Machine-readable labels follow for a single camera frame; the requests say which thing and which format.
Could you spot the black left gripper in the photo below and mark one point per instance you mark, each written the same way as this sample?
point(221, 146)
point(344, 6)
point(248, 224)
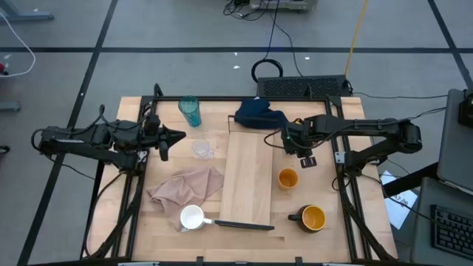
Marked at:
point(162, 142)

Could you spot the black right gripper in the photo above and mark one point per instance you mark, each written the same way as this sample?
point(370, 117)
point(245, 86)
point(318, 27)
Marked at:
point(297, 138)

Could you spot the small orange cup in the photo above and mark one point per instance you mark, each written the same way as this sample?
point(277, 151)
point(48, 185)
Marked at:
point(288, 179)

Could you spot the teal plastic tumbler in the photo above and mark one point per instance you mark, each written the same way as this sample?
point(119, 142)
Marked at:
point(190, 111)

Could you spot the black mug with yellow inside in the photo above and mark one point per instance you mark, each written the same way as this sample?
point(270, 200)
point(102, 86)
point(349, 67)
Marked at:
point(314, 218)

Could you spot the white ceramic mug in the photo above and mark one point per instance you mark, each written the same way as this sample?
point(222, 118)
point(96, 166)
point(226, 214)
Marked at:
point(192, 218)

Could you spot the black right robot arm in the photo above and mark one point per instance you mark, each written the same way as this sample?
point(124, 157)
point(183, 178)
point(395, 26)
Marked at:
point(406, 134)

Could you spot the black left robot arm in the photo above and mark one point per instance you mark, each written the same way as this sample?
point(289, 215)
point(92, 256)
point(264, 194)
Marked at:
point(74, 138)

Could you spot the beige crumpled cloth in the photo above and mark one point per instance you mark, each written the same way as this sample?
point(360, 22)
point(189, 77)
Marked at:
point(184, 188)

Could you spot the navy blue cloth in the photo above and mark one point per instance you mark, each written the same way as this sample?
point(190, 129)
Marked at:
point(258, 112)

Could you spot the black perforated box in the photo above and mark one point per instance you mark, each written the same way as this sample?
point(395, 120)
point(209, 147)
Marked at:
point(295, 86)

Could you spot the white paper sheet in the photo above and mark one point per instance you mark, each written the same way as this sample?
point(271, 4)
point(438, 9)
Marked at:
point(401, 210)

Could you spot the grey desk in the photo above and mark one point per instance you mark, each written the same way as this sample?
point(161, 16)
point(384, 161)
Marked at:
point(423, 221)

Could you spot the grey laptop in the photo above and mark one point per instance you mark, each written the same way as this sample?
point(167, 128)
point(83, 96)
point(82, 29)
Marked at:
point(454, 147)

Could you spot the black keyboard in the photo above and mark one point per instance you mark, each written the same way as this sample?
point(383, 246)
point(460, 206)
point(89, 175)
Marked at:
point(452, 231)

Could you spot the black device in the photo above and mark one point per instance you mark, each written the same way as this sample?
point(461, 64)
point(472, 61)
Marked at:
point(466, 111)

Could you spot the grey desk foot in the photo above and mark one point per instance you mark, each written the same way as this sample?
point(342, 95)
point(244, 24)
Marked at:
point(9, 106)
point(26, 15)

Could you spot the black metal table frame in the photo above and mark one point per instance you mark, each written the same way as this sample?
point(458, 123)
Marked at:
point(221, 98)

